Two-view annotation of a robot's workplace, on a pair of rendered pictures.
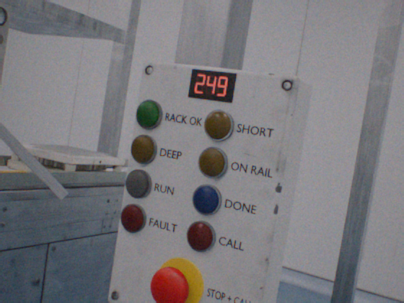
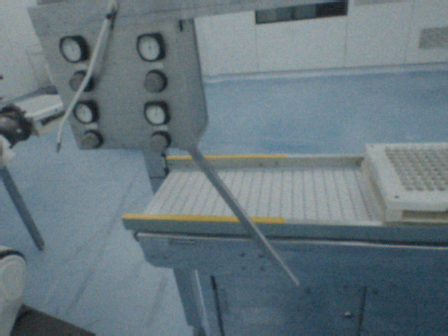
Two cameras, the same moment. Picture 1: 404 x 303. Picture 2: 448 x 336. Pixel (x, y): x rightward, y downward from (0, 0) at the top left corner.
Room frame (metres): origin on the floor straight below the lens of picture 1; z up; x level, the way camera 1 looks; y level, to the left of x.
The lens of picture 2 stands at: (1.06, -0.01, 1.28)
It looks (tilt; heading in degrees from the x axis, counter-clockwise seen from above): 28 degrees down; 78
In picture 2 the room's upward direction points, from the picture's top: 7 degrees counter-clockwise
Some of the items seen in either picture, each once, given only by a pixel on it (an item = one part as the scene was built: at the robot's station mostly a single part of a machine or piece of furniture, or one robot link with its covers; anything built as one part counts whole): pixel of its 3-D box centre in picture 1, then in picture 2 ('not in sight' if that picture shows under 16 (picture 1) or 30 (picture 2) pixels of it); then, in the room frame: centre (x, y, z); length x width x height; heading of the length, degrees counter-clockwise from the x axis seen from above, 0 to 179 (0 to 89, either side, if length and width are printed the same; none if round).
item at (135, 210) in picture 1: (132, 218); not in sight; (0.54, 0.07, 0.96); 0.03 x 0.01 x 0.03; 63
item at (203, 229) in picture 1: (200, 236); not in sight; (0.50, 0.00, 0.96); 0.03 x 0.01 x 0.03; 63
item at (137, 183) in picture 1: (137, 184); not in sight; (0.54, 0.07, 1.00); 0.03 x 0.01 x 0.03; 63
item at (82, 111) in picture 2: not in sight; (84, 112); (0.96, 0.53, 1.14); 0.04 x 0.01 x 0.04; 153
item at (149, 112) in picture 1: (148, 114); not in sight; (0.54, 0.07, 1.07); 0.03 x 0.01 x 0.03; 63
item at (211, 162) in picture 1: (211, 162); not in sight; (0.50, 0.00, 1.04); 0.03 x 0.01 x 0.03; 63
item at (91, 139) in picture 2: not in sight; (89, 138); (0.96, 0.53, 1.10); 0.03 x 0.02 x 0.04; 153
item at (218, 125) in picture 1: (218, 125); not in sight; (0.50, 0.00, 1.07); 0.03 x 0.01 x 0.03; 63
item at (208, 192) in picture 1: (205, 199); not in sight; (0.50, 0.00, 1.00); 0.03 x 0.01 x 0.03; 63
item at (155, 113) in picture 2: not in sight; (156, 113); (1.07, 0.48, 1.13); 0.04 x 0.01 x 0.04; 153
